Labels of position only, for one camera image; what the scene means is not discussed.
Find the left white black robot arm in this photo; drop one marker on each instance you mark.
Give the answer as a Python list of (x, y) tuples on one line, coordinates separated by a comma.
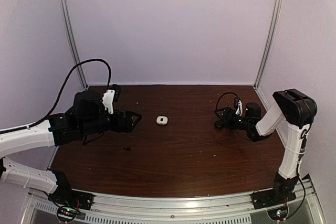
[(91, 113)]

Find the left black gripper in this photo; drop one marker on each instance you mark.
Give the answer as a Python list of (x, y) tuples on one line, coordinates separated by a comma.
[(127, 127)]

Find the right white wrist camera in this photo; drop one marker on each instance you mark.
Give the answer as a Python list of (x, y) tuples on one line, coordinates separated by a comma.
[(238, 106)]

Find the aluminium frame post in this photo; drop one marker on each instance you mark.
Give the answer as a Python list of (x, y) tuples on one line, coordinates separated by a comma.
[(69, 31), (269, 40)]

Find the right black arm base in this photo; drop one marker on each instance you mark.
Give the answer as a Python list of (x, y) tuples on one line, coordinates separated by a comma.
[(273, 199)]

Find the white earbud charging case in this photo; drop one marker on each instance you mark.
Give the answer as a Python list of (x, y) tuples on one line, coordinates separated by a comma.
[(162, 120)]

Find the black round earbud case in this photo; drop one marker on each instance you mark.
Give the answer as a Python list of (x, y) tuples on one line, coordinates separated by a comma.
[(219, 124)]

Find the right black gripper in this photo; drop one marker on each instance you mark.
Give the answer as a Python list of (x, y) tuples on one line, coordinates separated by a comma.
[(228, 110)]

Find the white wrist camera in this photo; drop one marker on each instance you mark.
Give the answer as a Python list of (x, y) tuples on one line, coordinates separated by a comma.
[(110, 97), (238, 106)]

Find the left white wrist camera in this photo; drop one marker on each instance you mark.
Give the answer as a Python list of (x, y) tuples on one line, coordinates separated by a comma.
[(110, 97)]

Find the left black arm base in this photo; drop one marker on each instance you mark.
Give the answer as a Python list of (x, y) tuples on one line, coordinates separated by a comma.
[(68, 201)]

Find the left aluminium frame post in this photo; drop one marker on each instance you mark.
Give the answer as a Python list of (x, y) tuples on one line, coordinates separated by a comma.
[(69, 31)]

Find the right aluminium frame post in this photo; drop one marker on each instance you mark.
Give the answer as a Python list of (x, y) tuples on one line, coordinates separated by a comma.
[(269, 40)]

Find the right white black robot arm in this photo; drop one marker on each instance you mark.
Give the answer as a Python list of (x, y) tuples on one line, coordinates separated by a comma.
[(290, 108)]

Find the aluminium front rail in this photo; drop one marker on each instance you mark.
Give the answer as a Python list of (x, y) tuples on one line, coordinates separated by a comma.
[(233, 208)]

